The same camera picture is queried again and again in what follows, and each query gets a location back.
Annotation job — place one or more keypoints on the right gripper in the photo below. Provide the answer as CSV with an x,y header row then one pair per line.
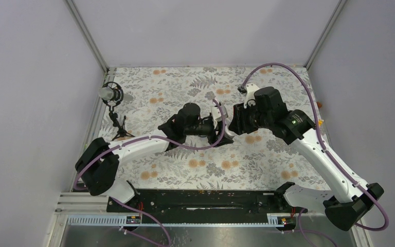
x,y
238,124

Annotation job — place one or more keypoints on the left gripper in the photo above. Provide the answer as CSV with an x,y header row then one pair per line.
x,y
216,127

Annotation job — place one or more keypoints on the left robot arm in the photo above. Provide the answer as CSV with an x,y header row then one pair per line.
x,y
97,167

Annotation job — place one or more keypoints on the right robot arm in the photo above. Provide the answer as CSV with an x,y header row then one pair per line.
x,y
349,198

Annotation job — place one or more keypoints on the floral table mat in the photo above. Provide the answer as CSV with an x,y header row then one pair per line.
x,y
256,161

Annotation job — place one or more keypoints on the microphone on tripod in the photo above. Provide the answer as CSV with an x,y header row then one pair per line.
x,y
112,95

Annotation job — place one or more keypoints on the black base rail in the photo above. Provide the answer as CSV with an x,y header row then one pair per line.
x,y
211,206

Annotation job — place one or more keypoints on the white slotted cable duct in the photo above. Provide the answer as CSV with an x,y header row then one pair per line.
x,y
127,220

